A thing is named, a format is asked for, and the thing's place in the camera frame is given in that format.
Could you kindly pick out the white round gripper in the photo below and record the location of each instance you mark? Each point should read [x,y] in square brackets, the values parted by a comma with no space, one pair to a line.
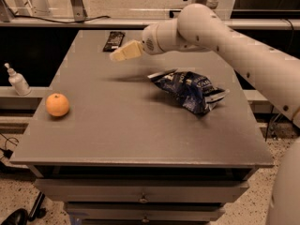
[150,41]

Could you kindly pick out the black rxbar chocolate bar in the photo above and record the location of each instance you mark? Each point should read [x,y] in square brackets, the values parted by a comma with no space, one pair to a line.
[114,41]

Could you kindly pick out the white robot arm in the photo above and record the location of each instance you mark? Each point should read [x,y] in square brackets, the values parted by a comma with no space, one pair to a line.
[275,74]

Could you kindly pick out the blue crumpled chip bag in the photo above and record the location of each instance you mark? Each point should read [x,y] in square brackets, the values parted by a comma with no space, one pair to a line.
[194,92]

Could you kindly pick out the orange fruit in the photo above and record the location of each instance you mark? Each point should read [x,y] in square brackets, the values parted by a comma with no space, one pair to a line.
[57,105]

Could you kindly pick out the grey drawer cabinet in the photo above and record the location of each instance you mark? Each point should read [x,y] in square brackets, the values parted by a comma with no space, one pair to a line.
[127,153]

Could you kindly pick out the white pump bottle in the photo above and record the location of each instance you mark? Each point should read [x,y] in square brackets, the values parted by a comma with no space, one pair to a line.
[17,81]

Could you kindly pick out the black office chair base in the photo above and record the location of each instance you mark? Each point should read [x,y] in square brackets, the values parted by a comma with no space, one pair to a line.
[21,216]

